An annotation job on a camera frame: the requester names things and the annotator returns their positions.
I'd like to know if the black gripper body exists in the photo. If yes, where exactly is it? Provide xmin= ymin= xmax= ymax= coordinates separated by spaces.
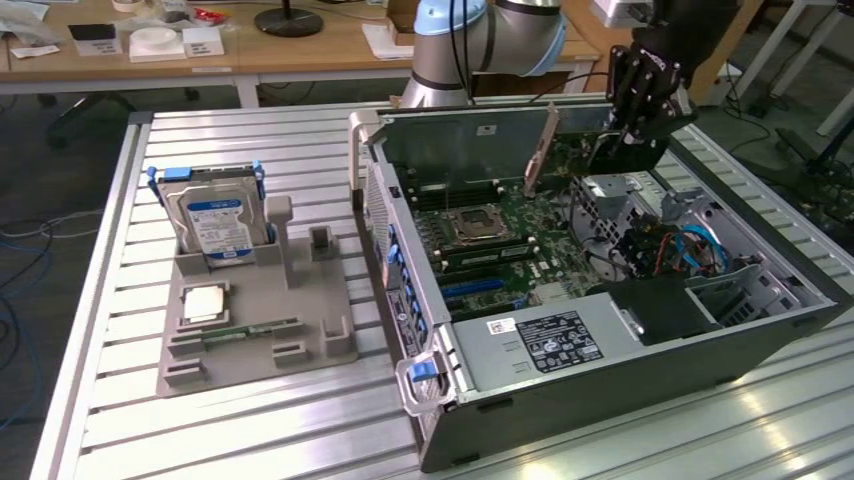
xmin=630 ymin=0 xmax=747 ymax=109

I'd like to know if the Nvidia graphics card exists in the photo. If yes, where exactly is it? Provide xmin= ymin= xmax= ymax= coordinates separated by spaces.
xmin=522 ymin=99 xmax=672 ymax=199

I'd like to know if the wooden cabinet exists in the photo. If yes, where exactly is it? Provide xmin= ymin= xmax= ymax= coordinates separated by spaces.
xmin=580 ymin=0 xmax=767 ymax=114

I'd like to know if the grey metal drive cage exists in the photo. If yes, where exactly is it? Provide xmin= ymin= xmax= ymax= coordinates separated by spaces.
xmin=573 ymin=172 xmax=720 ymax=236

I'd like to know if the black floor stand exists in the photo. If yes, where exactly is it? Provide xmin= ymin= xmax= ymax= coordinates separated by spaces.
xmin=773 ymin=29 xmax=854 ymax=221

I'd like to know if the green motherboard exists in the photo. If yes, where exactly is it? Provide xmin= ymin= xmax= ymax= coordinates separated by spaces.
xmin=400 ymin=164 xmax=626 ymax=321

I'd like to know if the black RAM slot bank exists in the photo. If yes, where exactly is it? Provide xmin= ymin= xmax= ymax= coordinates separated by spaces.
xmin=432 ymin=238 xmax=538 ymax=272
xmin=406 ymin=180 xmax=508 ymax=211

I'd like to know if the metal CPU socket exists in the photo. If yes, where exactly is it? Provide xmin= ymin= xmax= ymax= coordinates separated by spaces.
xmin=448 ymin=205 xmax=510 ymax=247

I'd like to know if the grey metal disk bay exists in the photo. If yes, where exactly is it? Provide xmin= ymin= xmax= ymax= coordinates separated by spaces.
xmin=685 ymin=262 xmax=803 ymax=334

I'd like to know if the small cardboard box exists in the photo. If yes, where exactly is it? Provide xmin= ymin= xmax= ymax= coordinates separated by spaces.
xmin=386 ymin=0 xmax=421 ymax=45

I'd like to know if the white paper stack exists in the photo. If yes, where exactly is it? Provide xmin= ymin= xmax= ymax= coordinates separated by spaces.
xmin=362 ymin=22 xmax=416 ymax=61

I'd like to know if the blue expansion slot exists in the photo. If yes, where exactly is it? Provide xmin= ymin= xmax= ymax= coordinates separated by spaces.
xmin=440 ymin=277 xmax=508 ymax=297

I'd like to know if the wooden desk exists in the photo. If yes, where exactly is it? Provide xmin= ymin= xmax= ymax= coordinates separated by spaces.
xmin=0 ymin=0 xmax=602 ymax=96

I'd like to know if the black round lamp base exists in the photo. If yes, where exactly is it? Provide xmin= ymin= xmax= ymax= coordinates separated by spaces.
xmin=254 ymin=0 xmax=326 ymax=37

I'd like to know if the black open PC case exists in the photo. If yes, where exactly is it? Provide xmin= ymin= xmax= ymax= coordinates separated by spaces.
xmin=349 ymin=89 xmax=854 ymax=474

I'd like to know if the grey power supply unit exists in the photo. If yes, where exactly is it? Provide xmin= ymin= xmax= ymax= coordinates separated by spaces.
xmin=453 ymin=292 xmax=642 ymax=394

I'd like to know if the plain white box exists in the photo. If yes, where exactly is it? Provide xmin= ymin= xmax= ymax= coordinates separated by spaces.
xmin=181 ymin=25 xmax=226 ymax=57

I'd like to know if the hard disk in blue caddy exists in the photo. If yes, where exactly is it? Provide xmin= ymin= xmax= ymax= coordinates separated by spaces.
xmin=146 ymin=160 xmax=266 ymax=271

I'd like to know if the grey case latch blue tab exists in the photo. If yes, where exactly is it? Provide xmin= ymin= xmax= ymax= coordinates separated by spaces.
xmin=394 ymin=349 xmax=462 ymax=416

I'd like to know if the grey printed parts rack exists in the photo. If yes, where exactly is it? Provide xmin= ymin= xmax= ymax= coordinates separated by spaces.
xmin=157 ymin=194 xmax=361 ymax=399

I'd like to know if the white block with round hollow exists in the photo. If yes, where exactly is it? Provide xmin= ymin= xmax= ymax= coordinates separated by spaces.
xmin=127 ymin=27 xmax=189 ymax=64

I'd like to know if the green RAM stick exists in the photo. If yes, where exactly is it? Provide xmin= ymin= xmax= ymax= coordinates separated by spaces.
xmin=174 ymin=323 xmax=286 ymax=346

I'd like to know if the silver CPU chip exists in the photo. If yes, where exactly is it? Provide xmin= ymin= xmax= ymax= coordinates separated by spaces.
xmin=181 ymin=285 xmax=229 ymax=324

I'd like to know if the white box with black top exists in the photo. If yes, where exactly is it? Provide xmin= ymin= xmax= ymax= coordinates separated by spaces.
xmin=69 ymin=23 xmax=123 ymax=57

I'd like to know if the clear plastic bag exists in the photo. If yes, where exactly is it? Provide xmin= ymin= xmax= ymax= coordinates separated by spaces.
xmin=0 ymin=17 xmax=66 ymax=47

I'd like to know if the black cable behind case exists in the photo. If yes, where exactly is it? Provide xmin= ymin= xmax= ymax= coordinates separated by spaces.
xmin=546 ymin=72 xmax=613 ymax=99

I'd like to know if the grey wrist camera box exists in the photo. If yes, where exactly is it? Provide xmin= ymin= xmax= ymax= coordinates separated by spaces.
xmin=602 ymin=0 xmax=654 ymax=29

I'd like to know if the white table frame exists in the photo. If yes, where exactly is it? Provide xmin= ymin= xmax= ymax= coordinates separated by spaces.
xmin=730 ymin=0 xmax=854 ymax=136

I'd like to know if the thin black wire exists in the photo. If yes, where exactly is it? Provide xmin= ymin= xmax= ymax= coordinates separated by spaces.
xmin=566 ymin=189 xmax=629 ymax=286

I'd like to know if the blue wire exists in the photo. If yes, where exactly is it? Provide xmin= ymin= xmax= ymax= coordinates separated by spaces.
xmin=672 ymin=224 xmax=730 ymax=275

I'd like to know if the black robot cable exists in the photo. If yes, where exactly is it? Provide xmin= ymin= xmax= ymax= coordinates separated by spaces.
xmin=448 ymin=0 xmax=480 ymax=106

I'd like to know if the red wire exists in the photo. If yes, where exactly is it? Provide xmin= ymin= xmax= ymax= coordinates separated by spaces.
xmin=650 ymin=232 xmax=677 ymax=275

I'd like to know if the white floor cable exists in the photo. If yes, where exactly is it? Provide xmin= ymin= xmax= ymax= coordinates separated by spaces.
xmin=0 ymin=209 xmax=106 ymax=241

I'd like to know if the blue floor cable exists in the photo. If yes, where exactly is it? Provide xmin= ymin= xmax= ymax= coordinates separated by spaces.
xmin=0 ymin=234 xmax=55 ymax=431

